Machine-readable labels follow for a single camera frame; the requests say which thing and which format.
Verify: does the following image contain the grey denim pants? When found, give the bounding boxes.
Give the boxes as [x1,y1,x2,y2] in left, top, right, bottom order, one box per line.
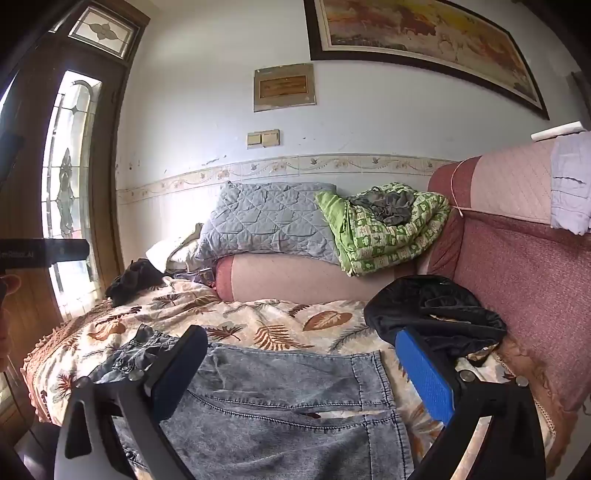
[89,323,416,480]

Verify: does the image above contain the person left hand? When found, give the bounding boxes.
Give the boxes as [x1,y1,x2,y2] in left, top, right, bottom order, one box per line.
[0,274,21,373]

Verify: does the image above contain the leaf pattern blanket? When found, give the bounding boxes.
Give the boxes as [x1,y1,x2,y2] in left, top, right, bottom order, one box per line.
[20,275,555,480]

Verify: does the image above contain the black garment on sofa left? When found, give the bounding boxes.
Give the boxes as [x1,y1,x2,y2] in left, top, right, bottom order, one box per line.
[105,258,164,307]

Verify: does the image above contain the black garment on sofa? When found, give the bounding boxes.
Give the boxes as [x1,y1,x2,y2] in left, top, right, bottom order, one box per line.
[105,258,164,307]
[363,275,507,364]

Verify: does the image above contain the white cream pillow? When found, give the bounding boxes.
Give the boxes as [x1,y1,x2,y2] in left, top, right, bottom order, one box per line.
[145,223,204,273]

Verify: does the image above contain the black garment on sofa right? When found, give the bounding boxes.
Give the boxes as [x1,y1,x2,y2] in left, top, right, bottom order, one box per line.
[363,275,507,364]

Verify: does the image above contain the wooden stained glass door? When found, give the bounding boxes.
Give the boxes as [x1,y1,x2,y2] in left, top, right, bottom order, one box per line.
[1,1,149,442]

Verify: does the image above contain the grey quilted pillow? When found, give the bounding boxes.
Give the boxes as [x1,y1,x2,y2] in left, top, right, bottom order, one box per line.
[194,182,339,265]

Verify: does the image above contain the green patterned folded blanket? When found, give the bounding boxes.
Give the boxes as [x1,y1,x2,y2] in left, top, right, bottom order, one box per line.
[315,183,451,276]

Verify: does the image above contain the dark grey crumpled garment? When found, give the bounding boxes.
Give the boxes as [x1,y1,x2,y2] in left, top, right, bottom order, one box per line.
[349,187,415,226]

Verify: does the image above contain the lavender cloth on sofa back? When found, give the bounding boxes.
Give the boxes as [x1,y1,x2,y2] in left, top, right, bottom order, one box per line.
[551,132,591,236]

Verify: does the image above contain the white object on sofa top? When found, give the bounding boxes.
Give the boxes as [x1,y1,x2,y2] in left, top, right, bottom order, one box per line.
[531,121,586,142]

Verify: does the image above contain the framed landscape painting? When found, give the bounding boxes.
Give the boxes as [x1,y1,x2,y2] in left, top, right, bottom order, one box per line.
[304,0,550,120]

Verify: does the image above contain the beige wall switch plate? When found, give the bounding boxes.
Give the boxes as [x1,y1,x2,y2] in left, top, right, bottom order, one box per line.
[246,129,280,149]

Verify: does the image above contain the wall electrical panel box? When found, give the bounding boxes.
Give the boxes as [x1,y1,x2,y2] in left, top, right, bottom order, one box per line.
[252,63,317,113]

